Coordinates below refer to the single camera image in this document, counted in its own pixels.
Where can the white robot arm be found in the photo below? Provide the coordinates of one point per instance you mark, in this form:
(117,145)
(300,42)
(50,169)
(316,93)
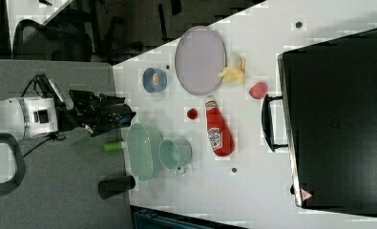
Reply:
(34,117)

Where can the large pink felt strawberry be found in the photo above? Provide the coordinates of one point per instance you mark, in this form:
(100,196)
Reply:
(259,90)

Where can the small red felt strawberry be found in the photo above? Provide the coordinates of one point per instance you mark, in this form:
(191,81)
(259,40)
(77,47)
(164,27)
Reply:
(192,114)

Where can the yellow felt banana peel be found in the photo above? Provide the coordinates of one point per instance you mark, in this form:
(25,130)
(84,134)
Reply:
(234,71)

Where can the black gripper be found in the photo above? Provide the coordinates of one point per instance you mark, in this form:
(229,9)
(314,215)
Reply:
(96,113)

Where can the black microwave oven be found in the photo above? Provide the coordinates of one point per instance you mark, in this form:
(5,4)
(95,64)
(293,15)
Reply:
(329,97)

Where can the mint green mug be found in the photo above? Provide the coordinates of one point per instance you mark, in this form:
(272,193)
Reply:
(175,154)

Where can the green strainer handle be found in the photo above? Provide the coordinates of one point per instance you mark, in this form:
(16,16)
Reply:
(112,146)

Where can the red felt ketchup bottle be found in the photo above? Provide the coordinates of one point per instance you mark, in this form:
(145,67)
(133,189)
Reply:
(219,135)

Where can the small blue bowl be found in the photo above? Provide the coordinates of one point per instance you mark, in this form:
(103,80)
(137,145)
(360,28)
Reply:
(154,80)

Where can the black office chair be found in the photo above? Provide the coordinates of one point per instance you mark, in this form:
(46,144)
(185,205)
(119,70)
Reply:
(62,39)

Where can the dark teal crate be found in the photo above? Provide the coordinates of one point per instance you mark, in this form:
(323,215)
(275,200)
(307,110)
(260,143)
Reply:
(150,219)

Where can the large grey oval plate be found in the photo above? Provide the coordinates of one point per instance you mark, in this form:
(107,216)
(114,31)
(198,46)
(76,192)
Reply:
(200,57)

